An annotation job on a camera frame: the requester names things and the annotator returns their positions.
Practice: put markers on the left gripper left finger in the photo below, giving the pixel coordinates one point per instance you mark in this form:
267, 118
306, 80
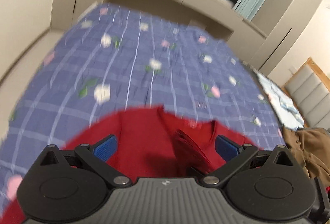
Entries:
94, 158

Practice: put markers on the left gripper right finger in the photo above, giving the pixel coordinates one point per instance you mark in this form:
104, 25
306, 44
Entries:
237, 158

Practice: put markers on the red long-sleeve shirt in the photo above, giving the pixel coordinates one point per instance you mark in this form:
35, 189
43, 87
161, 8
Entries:
166, 157

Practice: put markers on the light blue patterned cloth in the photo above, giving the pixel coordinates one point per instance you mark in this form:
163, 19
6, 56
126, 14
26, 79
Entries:
282, 104

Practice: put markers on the brown garment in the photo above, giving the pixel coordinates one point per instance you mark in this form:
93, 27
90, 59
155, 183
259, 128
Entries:
310, 147

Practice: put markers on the blue plaid floral quilt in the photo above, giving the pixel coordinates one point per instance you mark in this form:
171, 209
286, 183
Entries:
116, 58

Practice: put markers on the grey padded wooden headboard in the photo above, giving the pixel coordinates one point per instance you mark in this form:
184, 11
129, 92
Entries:
309, 90

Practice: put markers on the right beige wardrobe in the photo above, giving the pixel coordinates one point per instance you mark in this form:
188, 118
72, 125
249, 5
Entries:
282, 21

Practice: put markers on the white wall outlet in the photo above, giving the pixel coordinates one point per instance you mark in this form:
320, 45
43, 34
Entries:
292, 70

